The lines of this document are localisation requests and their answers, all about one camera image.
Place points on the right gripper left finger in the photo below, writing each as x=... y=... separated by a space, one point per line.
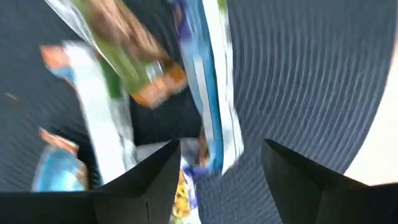
x=140 y=199

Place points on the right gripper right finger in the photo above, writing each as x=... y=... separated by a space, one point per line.
x=311 y=199

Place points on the purple yellow granola bar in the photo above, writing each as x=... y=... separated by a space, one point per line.
x=183 y=199

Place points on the silver-backed blue granola bar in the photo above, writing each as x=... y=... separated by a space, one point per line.
x=99 y=130

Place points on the blue Quaker granola bar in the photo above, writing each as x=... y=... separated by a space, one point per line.
x=205 y=93
x=59 y=171

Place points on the green orange-ended granola bar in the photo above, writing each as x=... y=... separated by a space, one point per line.
x=124 y=53

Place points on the round dark woven placemat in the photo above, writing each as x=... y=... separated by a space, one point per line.
x=295 y=77

